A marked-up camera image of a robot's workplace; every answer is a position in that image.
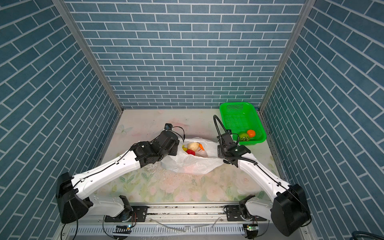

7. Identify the white plastic bag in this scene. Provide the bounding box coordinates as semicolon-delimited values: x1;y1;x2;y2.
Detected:
161;138;223;175

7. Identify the green plastic basket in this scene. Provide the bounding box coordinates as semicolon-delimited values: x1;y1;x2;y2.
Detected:
220;102;267;146

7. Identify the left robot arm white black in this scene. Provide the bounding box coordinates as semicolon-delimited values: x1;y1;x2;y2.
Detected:
56;130;180;224

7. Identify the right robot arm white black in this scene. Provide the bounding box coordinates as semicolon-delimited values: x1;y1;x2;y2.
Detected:
218;133;312;237

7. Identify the green toy fruit in basket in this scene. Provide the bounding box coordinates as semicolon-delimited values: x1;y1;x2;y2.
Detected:
239;133;250;142

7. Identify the red toy fruit in bag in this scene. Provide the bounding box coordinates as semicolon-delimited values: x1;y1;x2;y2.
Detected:
186;150;196;156

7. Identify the beige toy fruit in bag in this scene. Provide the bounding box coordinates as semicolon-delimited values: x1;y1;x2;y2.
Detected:
187;142;200;152

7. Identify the orange toy fruit in basket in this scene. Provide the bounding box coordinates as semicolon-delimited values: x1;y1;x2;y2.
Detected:
247;130;256;138

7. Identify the right controller board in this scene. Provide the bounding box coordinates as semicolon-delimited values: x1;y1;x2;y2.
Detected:
243;224;259;240

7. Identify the controller board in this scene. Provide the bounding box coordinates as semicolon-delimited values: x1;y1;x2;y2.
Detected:
112;226;132;240
243;224;259;240

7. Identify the left controller board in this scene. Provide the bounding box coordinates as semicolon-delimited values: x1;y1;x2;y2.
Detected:
112;226;132;240

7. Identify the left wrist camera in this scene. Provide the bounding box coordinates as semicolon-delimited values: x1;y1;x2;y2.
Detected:
164;123;173;131

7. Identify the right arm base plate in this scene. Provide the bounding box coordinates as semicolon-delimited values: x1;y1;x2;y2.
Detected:
223;205;267;222

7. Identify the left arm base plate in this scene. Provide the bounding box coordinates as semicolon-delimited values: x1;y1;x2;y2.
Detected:
105;206;148;223

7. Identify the aluminium mounting rail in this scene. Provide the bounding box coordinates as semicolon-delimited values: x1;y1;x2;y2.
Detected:
60;199;311;230

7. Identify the white vented cable duct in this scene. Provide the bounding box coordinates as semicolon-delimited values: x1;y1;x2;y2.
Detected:
68;224;244;237

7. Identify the black cable bottom right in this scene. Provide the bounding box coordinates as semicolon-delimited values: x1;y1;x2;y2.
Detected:
350;230;384;240

